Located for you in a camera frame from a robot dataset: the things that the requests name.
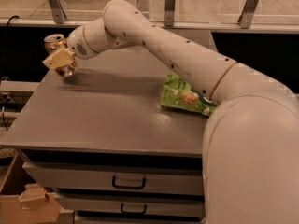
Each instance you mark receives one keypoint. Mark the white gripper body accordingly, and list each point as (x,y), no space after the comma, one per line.
(77,45)

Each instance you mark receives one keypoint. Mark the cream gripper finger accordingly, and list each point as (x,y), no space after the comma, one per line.
(59,58)

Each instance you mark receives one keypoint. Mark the orange soda can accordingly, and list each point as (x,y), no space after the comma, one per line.
(54,42)

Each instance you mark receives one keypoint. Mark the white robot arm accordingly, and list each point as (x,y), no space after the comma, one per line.
(251,140)

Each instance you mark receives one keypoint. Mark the green rice chip bag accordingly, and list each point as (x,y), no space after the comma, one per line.
(179,94)

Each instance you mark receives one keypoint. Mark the grey drawer cabinet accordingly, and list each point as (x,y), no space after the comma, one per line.
(76,133)

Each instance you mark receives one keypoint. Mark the cardboard box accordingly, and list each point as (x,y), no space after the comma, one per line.
(23,201)

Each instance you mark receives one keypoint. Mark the left metal bracket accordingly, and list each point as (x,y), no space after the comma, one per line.
(57,11)

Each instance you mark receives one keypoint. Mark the metal bracket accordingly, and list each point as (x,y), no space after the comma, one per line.
(169,13)
(57,11)
(246,17)

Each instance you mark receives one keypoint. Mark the middle metal bracket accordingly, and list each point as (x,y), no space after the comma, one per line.
(169,13)

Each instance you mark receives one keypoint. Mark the top drawer black handle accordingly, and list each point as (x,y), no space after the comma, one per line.
(119,183)

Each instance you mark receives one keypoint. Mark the drawer black handle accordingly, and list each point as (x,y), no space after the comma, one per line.
(133,209)
(119,183)

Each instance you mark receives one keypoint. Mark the middle drawer black handle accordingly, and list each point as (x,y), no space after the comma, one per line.
(133,209)

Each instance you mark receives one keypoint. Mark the right metal bracket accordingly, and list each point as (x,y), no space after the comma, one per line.
(246,17)

